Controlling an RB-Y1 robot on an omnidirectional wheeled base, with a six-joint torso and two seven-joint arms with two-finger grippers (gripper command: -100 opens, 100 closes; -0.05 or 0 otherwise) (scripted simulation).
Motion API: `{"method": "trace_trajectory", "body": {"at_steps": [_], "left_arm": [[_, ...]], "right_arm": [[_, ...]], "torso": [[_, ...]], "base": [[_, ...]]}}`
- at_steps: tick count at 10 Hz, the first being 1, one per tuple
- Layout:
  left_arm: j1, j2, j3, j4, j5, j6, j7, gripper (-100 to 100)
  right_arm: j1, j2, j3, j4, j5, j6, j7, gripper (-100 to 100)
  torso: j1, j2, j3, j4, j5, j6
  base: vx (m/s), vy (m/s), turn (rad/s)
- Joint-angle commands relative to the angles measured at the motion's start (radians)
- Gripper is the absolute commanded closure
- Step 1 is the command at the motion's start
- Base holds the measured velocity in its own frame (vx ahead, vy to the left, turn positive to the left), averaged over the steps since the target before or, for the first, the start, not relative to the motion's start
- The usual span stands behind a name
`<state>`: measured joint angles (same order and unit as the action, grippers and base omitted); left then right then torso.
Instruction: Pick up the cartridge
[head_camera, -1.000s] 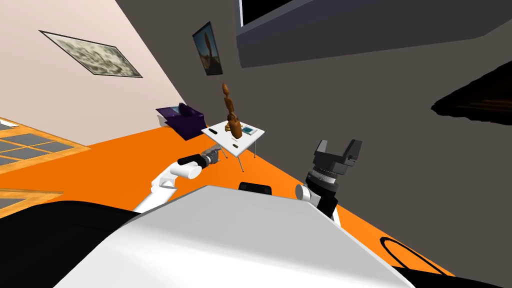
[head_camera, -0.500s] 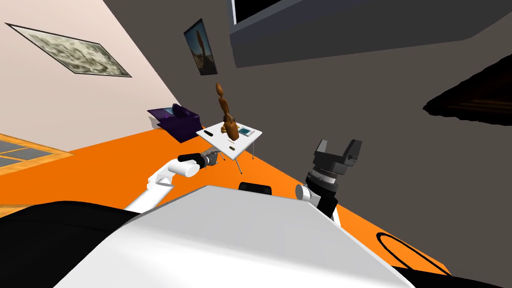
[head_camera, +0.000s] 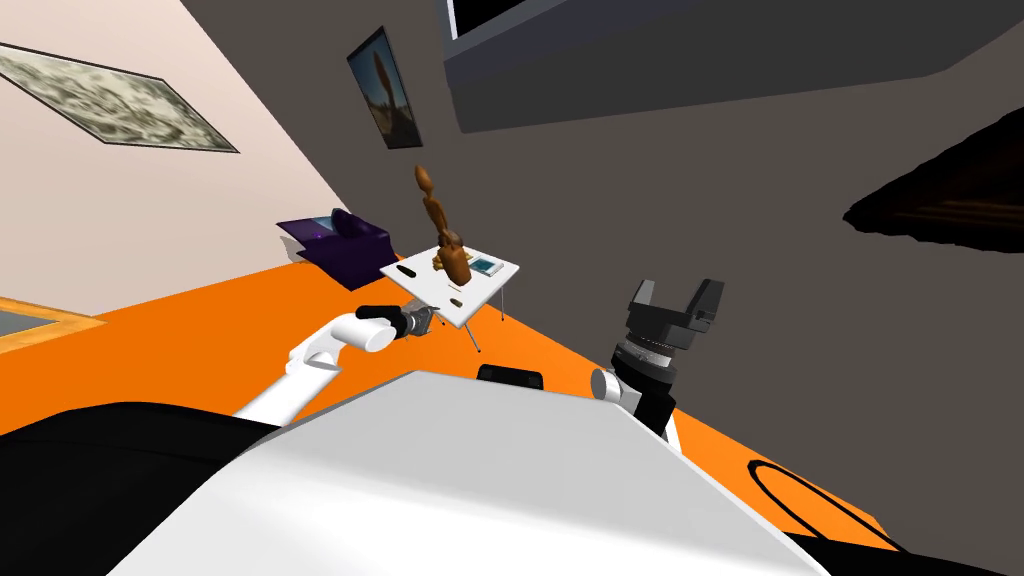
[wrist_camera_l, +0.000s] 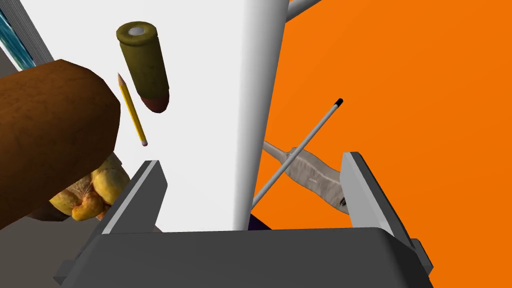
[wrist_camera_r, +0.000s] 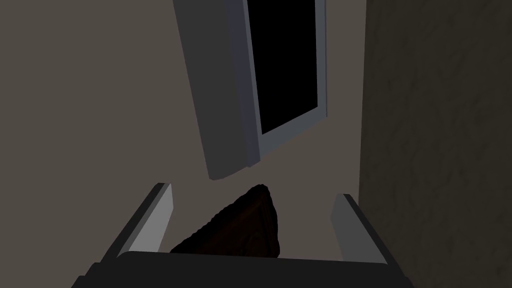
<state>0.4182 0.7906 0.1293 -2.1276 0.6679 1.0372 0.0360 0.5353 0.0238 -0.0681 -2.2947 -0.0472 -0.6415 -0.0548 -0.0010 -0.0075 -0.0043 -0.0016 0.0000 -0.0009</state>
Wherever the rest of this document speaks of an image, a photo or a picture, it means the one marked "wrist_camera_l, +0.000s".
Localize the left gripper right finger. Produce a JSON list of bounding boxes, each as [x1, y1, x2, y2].
[[340, 151, 416, 242]]

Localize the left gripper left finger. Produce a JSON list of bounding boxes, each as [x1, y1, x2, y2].
[[101, 159, 169, 235]]

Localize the yellow lumpy food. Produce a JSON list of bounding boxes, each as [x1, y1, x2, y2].
[[49, 153, 131, 222]]

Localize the grey curved knife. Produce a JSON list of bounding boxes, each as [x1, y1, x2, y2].
[[262, 140, 350, 216]]

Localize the grey pen black tip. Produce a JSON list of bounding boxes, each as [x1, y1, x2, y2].
[[251, 98, 345, 209]]

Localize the yellow pencil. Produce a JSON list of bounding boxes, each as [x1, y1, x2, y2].
[[117, 72, 149, 147]]

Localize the brown bread loaf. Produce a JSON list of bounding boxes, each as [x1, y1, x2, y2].
[[0, 59, 122, 231]]

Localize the white table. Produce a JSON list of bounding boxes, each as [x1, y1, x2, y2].
[[19, 0, 323, 233]]

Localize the olive green cylinder bottle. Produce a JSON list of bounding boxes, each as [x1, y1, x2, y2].
[[115, 21, 171, 114]]

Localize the blue picture grey frame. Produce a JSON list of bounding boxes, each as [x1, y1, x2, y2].
[[0, 0, 56, 73]]

